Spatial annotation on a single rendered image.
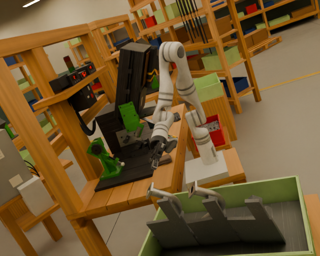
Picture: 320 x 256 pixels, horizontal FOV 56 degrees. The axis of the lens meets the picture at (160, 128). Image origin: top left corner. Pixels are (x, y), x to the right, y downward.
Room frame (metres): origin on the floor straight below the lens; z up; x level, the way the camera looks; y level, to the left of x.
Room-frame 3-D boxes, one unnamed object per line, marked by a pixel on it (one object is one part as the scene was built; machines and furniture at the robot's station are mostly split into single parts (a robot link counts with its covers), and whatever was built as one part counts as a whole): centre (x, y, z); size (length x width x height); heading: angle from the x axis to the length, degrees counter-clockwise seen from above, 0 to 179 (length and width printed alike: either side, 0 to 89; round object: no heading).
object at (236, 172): (1.60, -0.20, 0.83); 0.32 x 0.32 x 0.04; 78
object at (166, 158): (1.81, 0.06, 0.91); 0.10 x 0.08 x 0.03; 85
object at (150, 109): (2.35, 0.09, 1.11); 0.39 x 0.16 x 0.03; 75
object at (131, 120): (2.21, 0.17, 1.17); 0.13 x 0.12 x 0.20; 165
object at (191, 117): (1.59, -0.20, 1.14); 0.09 x 0.09 x 0.17; 83
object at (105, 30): (11.29, 0.49, 1.12); 3.22 x 0.55 x 2.23; 72
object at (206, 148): (1.59, -0.20, 0.98); 0.09 x 0.09 x 0.17; 73
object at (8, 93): (2.37, 0.50, 1.36); 1.49 x 0.09 x 0.97; 165
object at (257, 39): (8.26, -3.26, 0.22); 1.20 x 0.80 x 0.44; 112
